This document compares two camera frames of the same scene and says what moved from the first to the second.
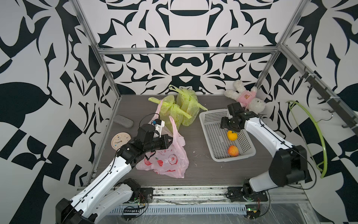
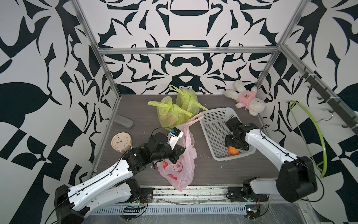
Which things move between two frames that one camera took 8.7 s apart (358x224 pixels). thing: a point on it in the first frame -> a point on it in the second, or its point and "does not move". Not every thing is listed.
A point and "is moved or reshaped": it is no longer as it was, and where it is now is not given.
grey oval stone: (123, 121) does not move
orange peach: (233, 150) does not move
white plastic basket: (222, 148) does not move
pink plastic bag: (171, 160) is moved or reshaped
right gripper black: (223, 123) -> (227, 140)
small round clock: (119, 139) does not move
